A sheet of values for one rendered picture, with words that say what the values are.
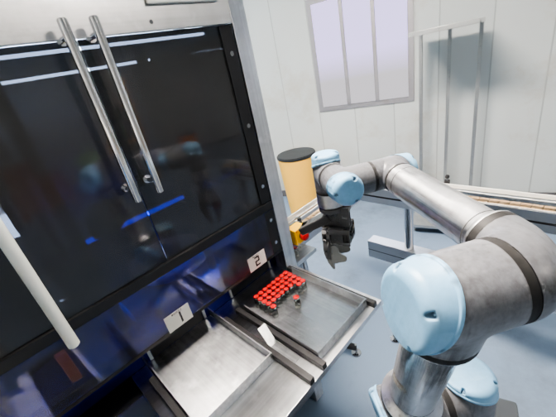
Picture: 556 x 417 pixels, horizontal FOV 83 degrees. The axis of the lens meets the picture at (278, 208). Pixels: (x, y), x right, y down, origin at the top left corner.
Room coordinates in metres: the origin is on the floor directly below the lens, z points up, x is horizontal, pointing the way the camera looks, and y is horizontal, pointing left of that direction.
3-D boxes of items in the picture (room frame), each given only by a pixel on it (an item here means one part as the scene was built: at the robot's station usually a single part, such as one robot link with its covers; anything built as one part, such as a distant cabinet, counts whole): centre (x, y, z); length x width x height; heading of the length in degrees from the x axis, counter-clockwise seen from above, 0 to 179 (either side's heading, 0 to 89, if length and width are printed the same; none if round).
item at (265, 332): (0.70, 0.09, 0.91); 0.14 x 0.03 x 0.06; 41
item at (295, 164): (3.40, -0.32, 0.36); 0.43 x 0.43 x 0.72
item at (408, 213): (1.51, -0.70, 0.46); 0.09 x 0.09 x 0.77; 41
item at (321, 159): (0.79, -0.15, 1.38); 0.09 x 0.08 x 0.11; 5
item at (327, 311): (0.85, -0.01, 0.90); 0.34 x 0.26 x 0.04; 40
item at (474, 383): (0.43, -0.31, 0.96); 0.13 x 0.12 x 0.14; 95
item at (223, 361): (0.71, 0.32, 0.90); 0.34 x 0.26 x 0.04; 41
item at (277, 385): (0.77, 0.14, 0.87); 0.70 x 0.48 x 0.02; 131
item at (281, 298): (0.91, 0.04, 0.90); 0.18 x 0.02 x 0.05; 130
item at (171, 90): (0.96, 0.19, 1.50); 0.43 x 0.01 x 0.59; 131
